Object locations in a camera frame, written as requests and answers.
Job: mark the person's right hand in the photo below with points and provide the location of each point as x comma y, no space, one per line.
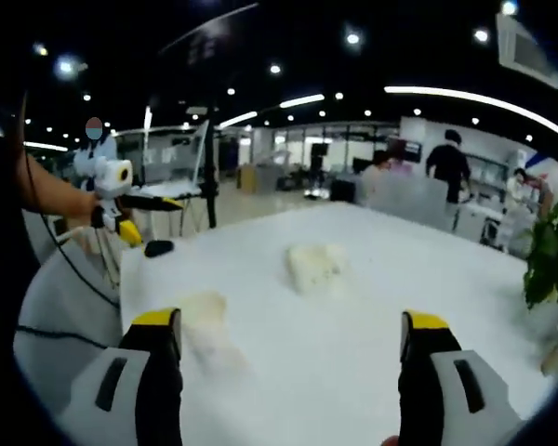
391,441

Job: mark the white side desk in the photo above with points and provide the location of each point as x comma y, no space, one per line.
167,189

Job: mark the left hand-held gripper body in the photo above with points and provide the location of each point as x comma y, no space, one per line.
111,179

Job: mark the wall-mounted display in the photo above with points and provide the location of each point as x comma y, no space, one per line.
407,151

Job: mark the brown cardboard box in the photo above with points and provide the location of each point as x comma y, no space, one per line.
246,179

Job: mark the large display screen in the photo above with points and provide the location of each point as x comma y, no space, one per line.
202,153

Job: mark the grey office chair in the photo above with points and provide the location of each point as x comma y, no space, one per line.
70,320

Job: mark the black cabinet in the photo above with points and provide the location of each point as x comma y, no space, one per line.
343,190

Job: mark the white table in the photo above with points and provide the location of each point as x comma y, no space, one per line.
307,353

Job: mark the short ceiling light strip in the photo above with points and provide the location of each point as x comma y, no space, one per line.
302,101
237,120

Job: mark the group of ceiling downlights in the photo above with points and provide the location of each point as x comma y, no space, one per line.
352,38

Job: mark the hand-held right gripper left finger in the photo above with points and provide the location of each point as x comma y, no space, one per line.
153,381

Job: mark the nested white paper cup stack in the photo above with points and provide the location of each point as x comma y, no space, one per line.
209,320

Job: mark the potted green plant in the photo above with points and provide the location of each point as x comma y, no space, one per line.
551,260

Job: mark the ceiling air conditioner vent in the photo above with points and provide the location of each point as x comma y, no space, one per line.
527,51

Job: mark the white paper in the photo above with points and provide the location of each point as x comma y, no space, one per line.
316,267

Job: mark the black tripod stand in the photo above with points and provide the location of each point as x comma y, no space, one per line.
210,186

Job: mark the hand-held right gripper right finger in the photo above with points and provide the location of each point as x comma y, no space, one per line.
428,385

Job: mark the black screen on stand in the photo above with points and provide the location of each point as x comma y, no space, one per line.
319,151

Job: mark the long curved ceiling light strip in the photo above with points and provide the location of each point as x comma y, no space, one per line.
469,95

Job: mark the black oval device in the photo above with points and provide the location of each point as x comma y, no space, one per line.
158,248

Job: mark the grey desk partition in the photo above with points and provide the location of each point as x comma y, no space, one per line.
407,197

